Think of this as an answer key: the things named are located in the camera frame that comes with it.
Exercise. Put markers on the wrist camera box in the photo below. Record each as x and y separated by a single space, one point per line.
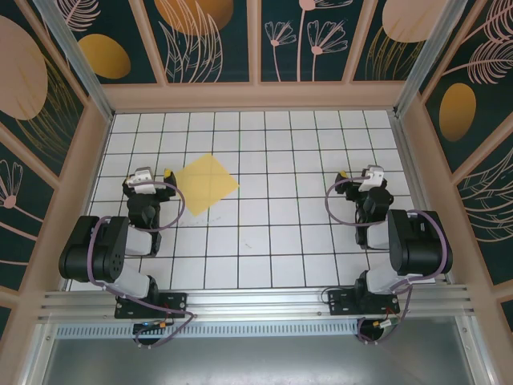
142 180
370 178

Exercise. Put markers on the small electronics board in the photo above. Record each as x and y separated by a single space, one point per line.
148 325

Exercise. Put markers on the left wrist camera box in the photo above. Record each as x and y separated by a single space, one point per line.
142 180

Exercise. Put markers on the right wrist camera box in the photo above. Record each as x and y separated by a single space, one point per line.
370 178

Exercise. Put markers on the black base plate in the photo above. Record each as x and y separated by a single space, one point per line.
176 305
340 305

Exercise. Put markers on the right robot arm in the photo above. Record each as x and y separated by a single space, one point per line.
421 248

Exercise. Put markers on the grey metal sheet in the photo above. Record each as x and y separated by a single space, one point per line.
256 361

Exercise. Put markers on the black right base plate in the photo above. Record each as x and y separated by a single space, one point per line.
340 305

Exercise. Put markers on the aluminium frame post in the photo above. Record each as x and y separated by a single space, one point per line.
429 48
84 68

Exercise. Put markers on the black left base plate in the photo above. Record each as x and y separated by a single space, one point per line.
176 305

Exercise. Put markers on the yellow paper sheet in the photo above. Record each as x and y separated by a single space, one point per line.
204 184

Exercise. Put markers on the aluminium mounting rail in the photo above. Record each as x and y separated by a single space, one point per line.
256 306

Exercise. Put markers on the aluminium side rail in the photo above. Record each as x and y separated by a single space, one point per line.
416 192

